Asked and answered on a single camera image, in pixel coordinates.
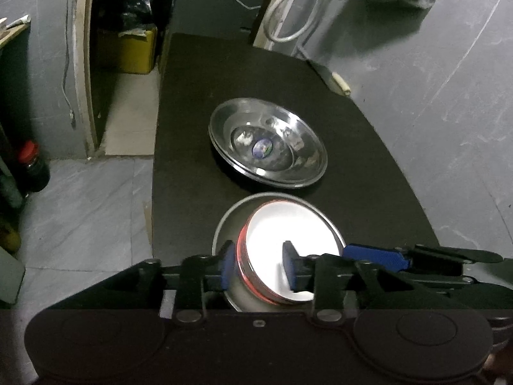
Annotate white hose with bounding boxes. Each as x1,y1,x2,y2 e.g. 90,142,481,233
261,0,334,43

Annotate dark cabinet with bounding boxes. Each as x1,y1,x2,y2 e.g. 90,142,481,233
165,0,277,45

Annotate steel plate with sticker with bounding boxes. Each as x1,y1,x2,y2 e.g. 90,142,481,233
207,97,329,190

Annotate red rimmed white bowl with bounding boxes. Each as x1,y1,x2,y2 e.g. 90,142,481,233
236,201,346,306

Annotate white handled utensil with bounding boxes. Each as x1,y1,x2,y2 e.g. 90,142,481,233
6,14,31,30

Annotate black plastic bag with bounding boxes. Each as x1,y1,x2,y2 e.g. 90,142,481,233
98,0,156,35

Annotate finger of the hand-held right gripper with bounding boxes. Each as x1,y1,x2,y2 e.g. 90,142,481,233
343,242,502,288

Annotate black table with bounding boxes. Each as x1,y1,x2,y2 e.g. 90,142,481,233
151,31,441,277

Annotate dark jar with red lid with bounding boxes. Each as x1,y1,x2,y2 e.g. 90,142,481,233
17,140,51,194

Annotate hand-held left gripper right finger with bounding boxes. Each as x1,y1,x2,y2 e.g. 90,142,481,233
282,241,482,326

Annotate pale wooden counter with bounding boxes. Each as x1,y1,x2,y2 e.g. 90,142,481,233
0,18,32,51

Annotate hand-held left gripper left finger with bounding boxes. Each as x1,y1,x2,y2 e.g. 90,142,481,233
51,241,237,328

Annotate yellow box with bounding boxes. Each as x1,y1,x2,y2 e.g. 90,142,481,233
97,25,158,75

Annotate door frame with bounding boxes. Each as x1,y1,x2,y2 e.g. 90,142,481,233
73,0,103,159

